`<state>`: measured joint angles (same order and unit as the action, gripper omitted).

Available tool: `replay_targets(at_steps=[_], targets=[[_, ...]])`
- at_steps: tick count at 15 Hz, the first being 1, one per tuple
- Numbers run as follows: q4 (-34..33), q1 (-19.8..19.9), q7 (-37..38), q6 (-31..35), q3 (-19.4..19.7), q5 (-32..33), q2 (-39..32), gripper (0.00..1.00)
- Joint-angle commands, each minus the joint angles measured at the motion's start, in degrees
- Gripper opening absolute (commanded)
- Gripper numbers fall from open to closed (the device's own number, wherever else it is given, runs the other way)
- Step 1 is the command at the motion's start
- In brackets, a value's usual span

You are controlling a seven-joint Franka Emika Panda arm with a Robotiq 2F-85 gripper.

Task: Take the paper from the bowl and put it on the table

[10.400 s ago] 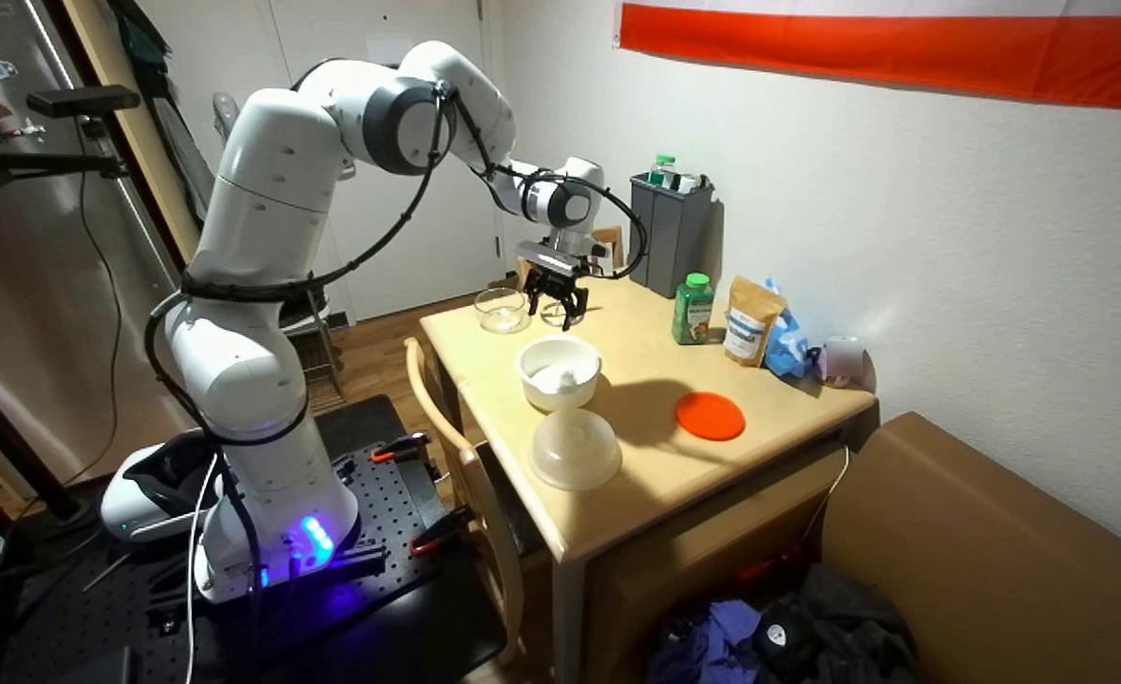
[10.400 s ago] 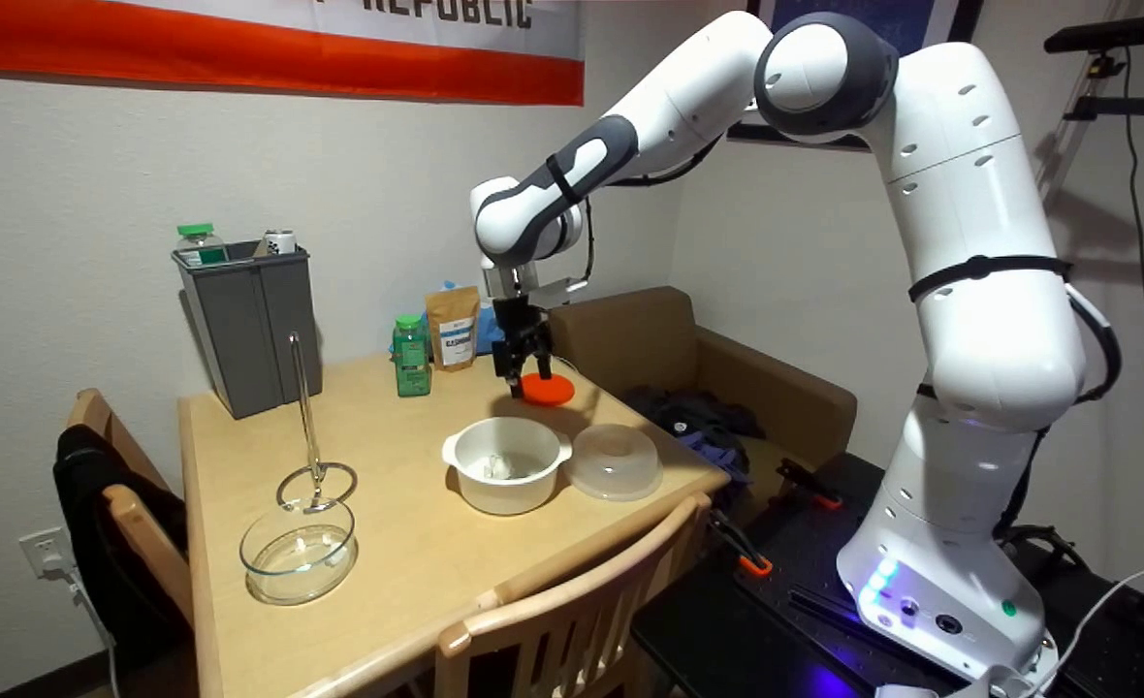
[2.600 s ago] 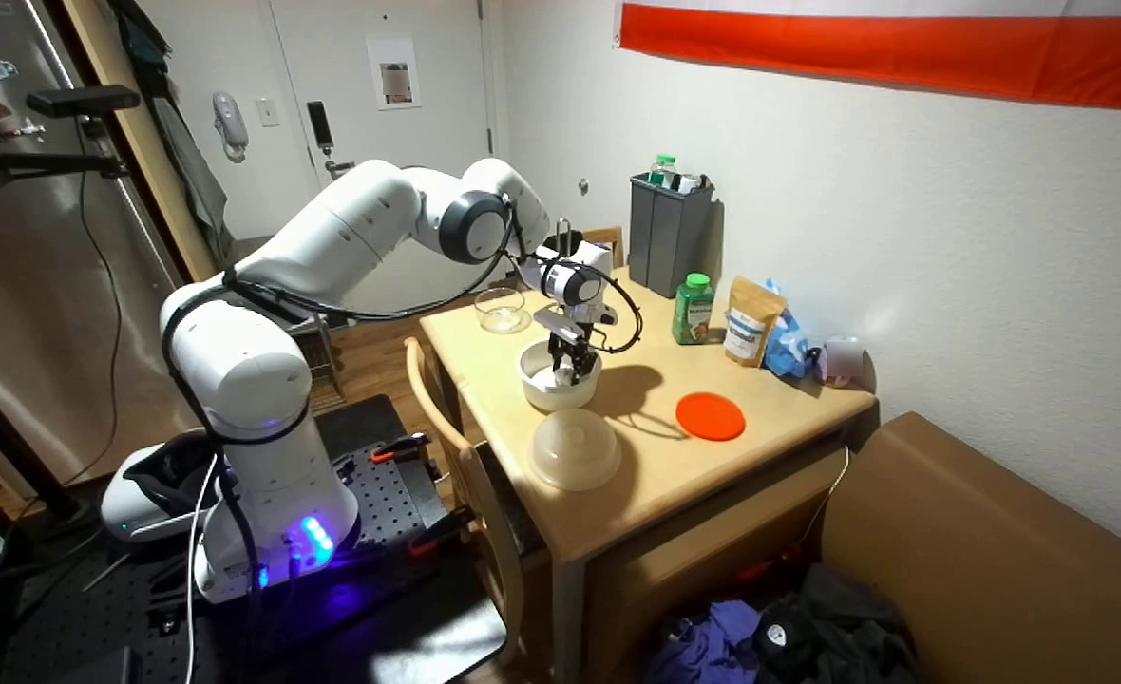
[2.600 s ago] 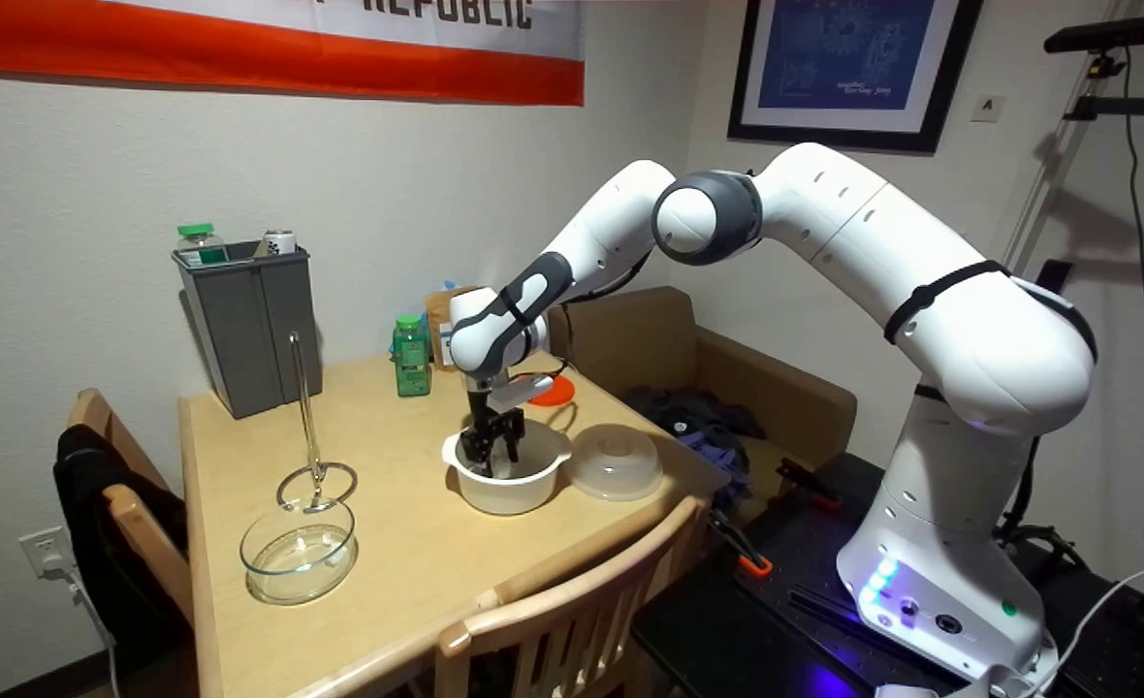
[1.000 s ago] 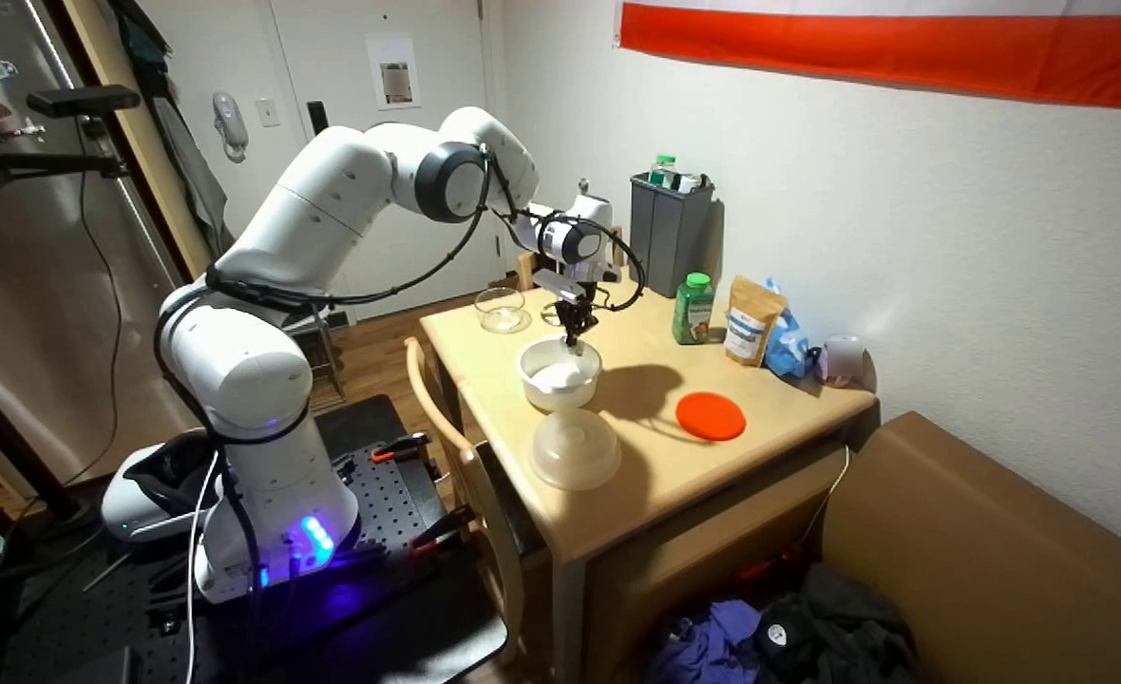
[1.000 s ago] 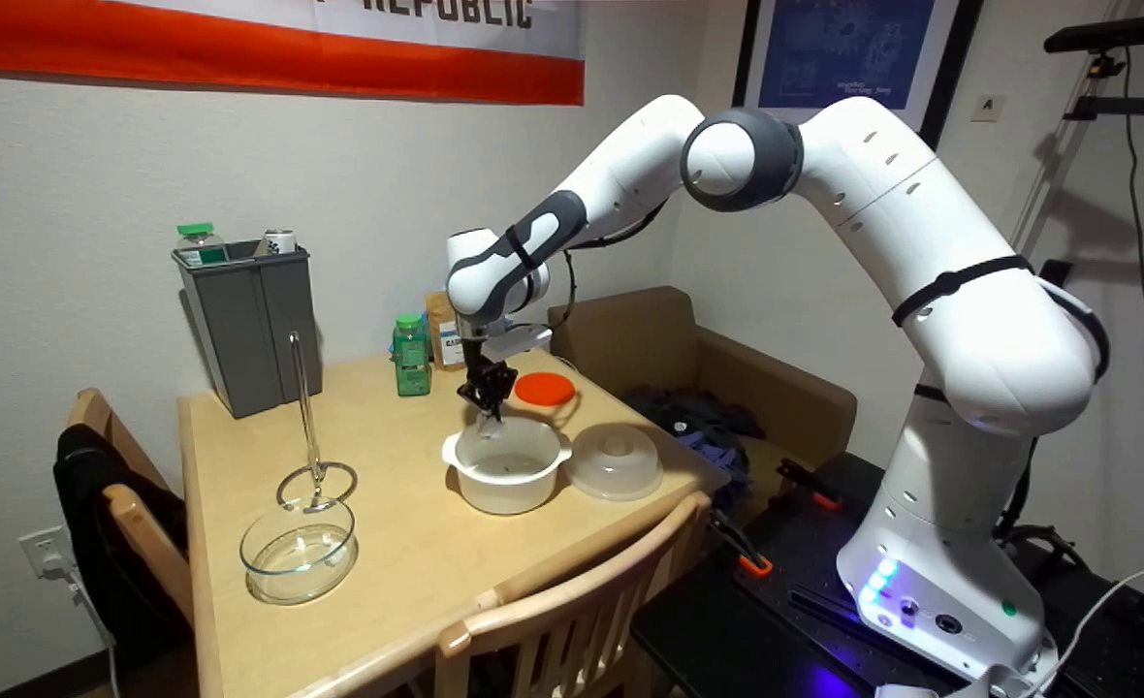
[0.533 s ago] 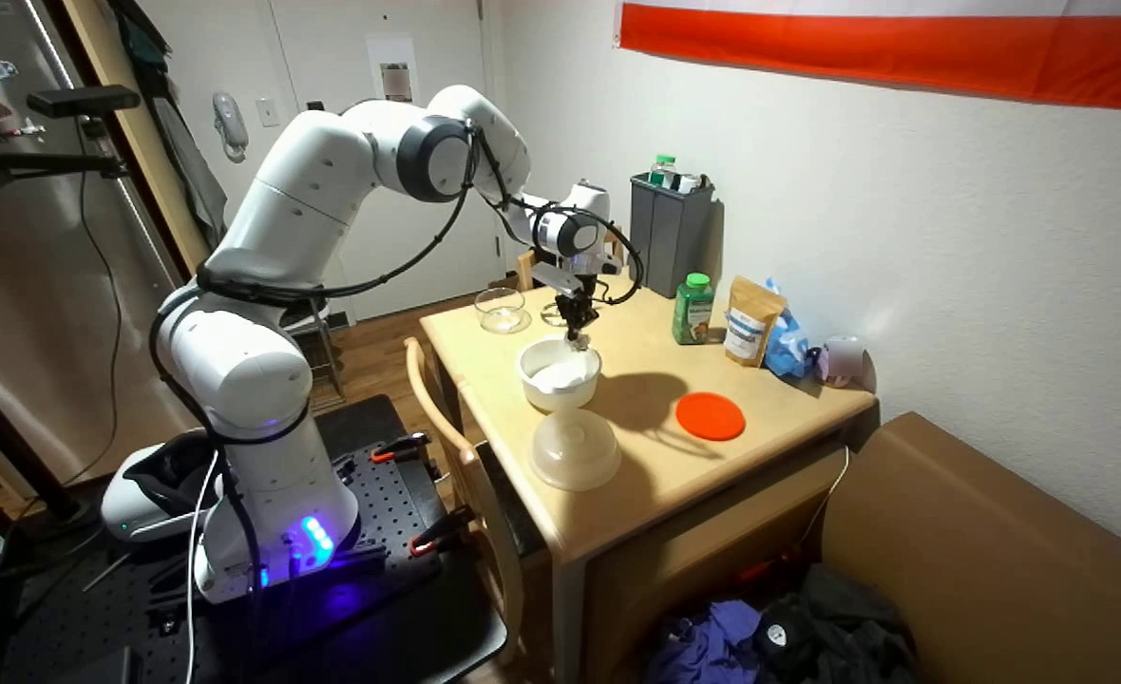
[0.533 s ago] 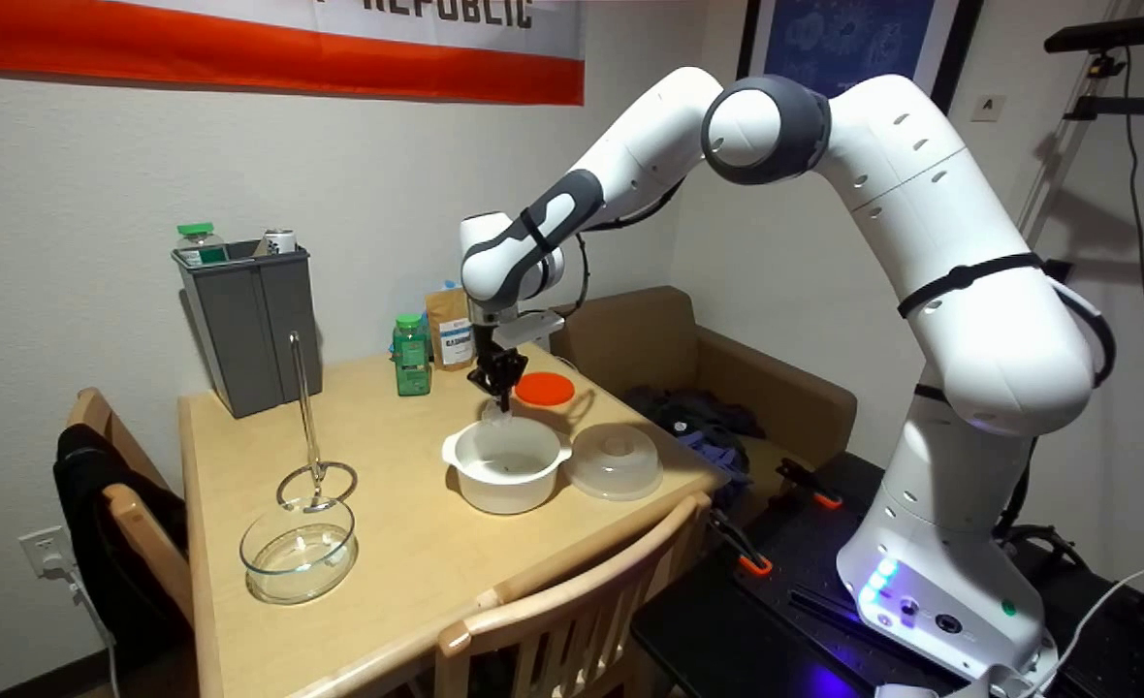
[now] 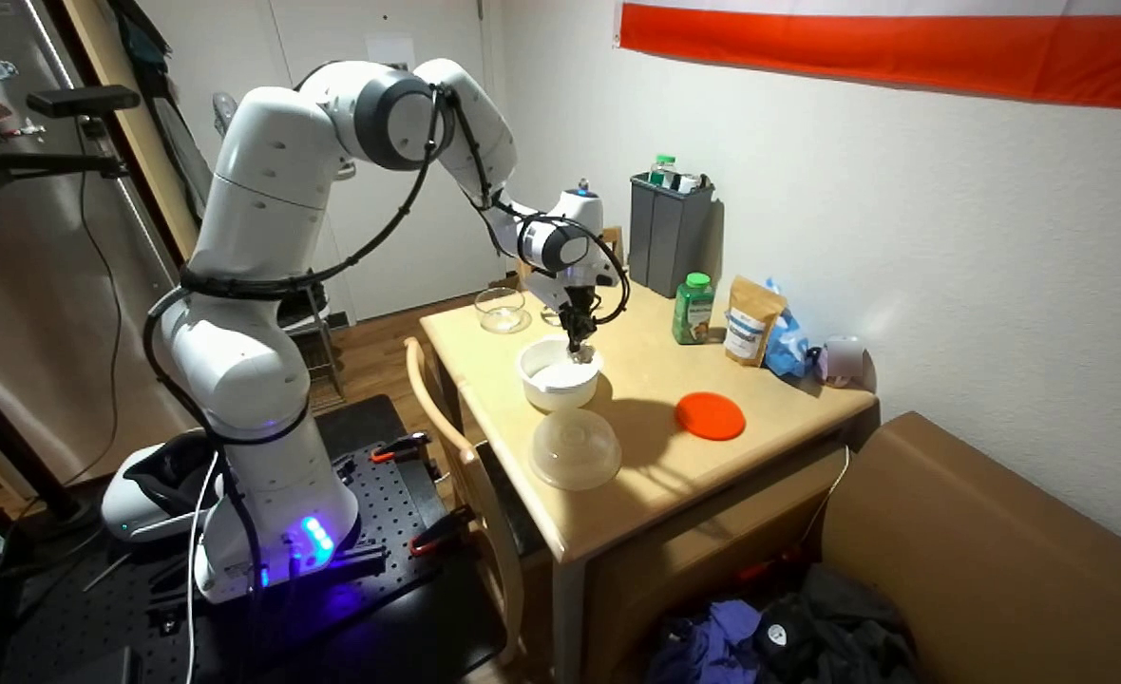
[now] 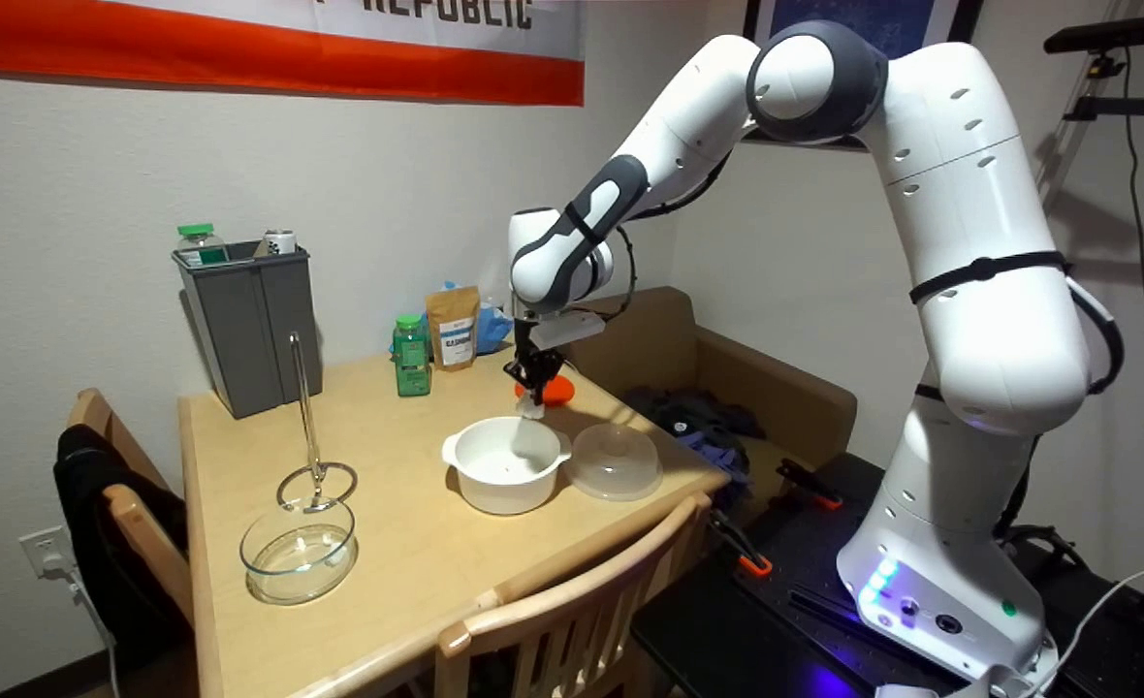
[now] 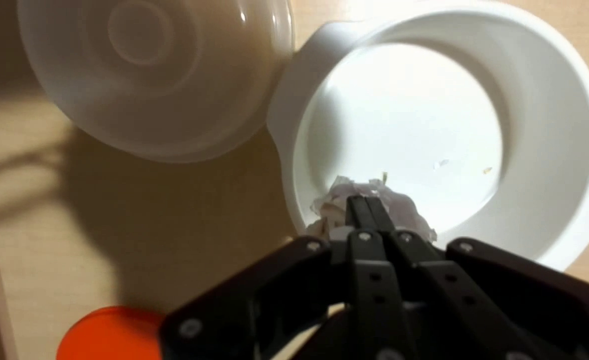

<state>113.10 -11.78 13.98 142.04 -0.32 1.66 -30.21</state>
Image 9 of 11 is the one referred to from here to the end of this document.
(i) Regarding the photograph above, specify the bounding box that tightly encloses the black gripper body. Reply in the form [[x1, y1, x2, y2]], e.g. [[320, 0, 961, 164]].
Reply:
[[554, 278, 602, 334]]

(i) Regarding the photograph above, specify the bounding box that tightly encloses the clear glass bowl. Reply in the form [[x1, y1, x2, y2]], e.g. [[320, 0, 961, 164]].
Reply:
[[469, 281, 536, 339]]

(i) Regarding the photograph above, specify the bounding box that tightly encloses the green plastic bottle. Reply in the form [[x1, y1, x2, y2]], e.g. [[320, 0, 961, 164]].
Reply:
[[668, 268, 716, 349]]

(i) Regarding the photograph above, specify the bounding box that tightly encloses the grey plastic bin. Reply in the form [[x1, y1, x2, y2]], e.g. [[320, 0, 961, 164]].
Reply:
[[628, 166, 726, 300]]

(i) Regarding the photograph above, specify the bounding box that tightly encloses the round orange lid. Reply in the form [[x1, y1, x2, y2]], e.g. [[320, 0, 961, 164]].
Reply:
[[672, 386, 748, 443]]

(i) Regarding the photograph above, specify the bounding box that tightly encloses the wooden slatted chair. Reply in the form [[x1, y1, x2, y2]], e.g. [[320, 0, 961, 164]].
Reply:
[[401, 334, 533, 667]]

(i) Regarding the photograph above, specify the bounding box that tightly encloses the brown paper bag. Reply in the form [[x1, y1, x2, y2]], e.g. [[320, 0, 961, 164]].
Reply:
[[723, 272, 790, 370]]

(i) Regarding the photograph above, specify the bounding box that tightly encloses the blue plastic bag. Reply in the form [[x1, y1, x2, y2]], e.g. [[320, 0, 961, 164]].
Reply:
[[764, 306, 824, 382]]

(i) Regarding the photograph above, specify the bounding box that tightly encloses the orange black clamp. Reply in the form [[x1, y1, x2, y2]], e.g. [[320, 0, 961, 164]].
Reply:
[[365, 430, 433, 468], [406, 504, 473, 561]]

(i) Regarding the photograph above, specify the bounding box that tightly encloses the small glass jar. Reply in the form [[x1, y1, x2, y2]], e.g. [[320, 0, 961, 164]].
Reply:
[[819, 334, 873, 390]]

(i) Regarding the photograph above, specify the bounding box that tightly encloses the purple cloth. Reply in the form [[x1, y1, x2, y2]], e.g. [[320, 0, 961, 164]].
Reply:
[[644, 595, 764, 684]]

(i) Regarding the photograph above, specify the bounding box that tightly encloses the black base board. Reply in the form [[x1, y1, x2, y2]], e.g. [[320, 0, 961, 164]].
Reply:
[[0, 390, 514, 684]]

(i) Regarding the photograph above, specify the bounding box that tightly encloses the black cloth heap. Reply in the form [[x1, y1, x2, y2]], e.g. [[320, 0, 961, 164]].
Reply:
[[743, 575, 932, 684]]

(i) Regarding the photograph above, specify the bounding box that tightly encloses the red and white flag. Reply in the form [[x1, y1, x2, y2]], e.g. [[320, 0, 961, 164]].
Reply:
[[614, 0, 1121, 119]]

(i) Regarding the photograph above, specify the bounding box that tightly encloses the cardboard box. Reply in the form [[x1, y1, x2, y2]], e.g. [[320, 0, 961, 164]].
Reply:
[[818, 411, 1121, 684]]

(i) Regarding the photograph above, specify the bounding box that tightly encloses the white bowl with handles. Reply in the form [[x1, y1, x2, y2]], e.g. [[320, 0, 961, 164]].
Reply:
[[514, 334, 607, 418]]

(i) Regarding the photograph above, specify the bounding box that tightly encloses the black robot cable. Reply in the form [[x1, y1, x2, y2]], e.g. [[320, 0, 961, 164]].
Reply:
[[137, 85, 453, 448]]

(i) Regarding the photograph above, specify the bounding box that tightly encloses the white base cable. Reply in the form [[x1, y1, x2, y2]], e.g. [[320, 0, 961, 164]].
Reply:
[[179, 448, 229, 684]]

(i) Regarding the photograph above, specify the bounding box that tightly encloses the black camera stand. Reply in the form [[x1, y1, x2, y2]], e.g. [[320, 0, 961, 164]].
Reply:
[[0, 81, 144, 219]]

